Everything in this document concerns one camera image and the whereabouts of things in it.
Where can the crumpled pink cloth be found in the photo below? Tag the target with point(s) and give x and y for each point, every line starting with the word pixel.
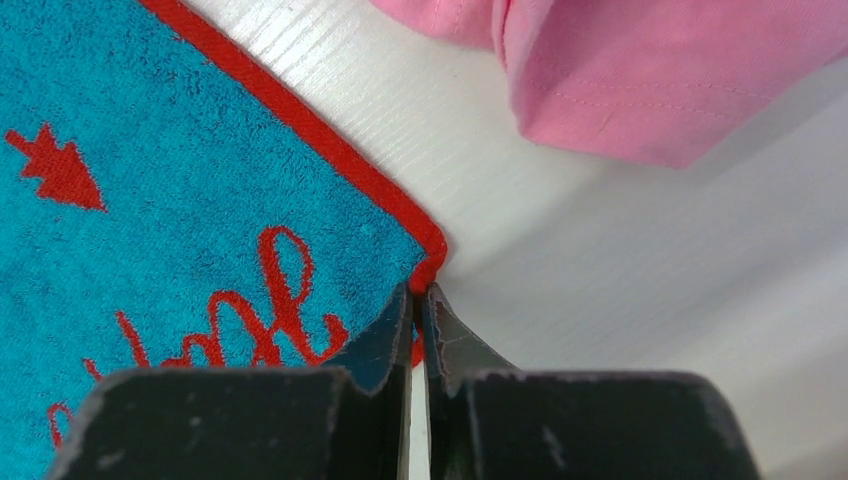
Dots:
pixel 648 82

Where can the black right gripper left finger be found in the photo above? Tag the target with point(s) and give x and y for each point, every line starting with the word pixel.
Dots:
pixel 345 419

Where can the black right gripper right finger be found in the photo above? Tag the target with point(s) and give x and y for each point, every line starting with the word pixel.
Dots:
pixel 491 420

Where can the red blue patterned towel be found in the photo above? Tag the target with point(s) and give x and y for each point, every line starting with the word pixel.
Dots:
pixel 165 201

